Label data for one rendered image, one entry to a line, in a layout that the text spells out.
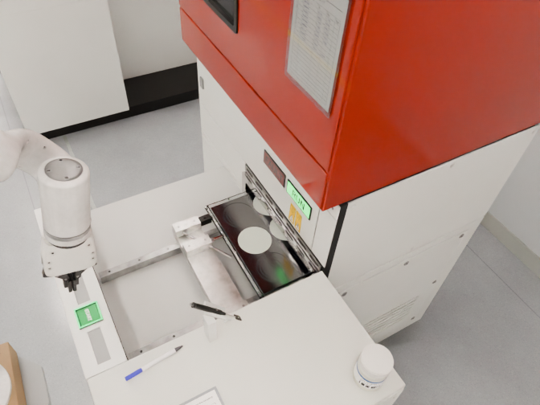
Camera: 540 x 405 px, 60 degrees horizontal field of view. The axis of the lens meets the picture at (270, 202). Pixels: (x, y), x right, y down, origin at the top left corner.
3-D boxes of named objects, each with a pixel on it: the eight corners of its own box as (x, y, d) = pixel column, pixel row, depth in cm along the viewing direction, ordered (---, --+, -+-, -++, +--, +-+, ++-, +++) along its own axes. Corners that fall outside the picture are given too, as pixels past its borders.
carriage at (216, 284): (196, 225, 147) (196, 218, 145) (251, 319, 127) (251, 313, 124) (172, 234, 144) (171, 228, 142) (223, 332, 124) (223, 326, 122)
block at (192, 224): (197, 221, 144) (196, 214, 142) (201, 228, 143) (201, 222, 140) (172, 230, 141) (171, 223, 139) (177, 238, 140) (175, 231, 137)
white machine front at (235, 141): (206, 131, 182) (202, 35, 152) (323, 295, 137) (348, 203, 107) (199, 133, 181) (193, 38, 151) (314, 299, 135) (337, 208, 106)
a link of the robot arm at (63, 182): (38, 207, 90) (47, 242, 85) (31, 153, 81) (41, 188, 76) (83, 200, 94) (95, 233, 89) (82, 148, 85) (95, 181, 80)
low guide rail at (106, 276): (252, 218, 154) (252, 213, 152) (255, 223, 153) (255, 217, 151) (100, 278, 136) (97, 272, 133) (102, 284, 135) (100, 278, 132)
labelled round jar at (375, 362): (370, 355, 110) (380, 337, 103) (389, 382, 106) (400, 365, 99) (345, 370, 107) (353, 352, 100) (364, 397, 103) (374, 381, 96)
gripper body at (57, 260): (89, 210, 95) (90, 247, 102) (34, 221, 90) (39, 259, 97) (100, 237, 91) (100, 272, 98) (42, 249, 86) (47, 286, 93)
